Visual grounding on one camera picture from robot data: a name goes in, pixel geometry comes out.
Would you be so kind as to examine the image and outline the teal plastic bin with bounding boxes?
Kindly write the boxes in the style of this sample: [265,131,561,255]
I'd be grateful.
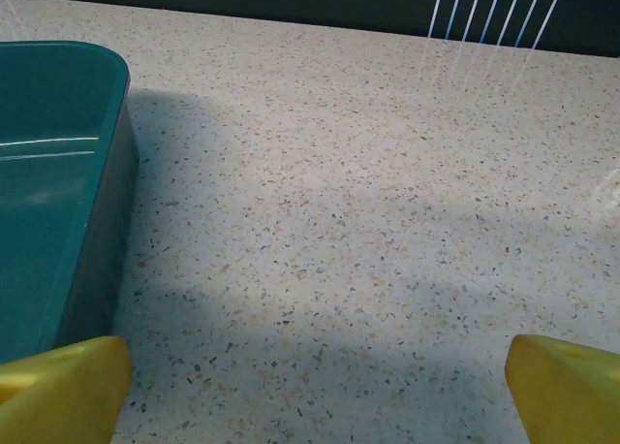
[0,40,141,367]

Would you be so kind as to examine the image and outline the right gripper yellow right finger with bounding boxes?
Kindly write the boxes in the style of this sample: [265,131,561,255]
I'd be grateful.
[505,333,620,444]

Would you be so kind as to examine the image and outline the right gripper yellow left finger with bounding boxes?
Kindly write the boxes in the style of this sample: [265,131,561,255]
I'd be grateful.
[0,335,133,444]

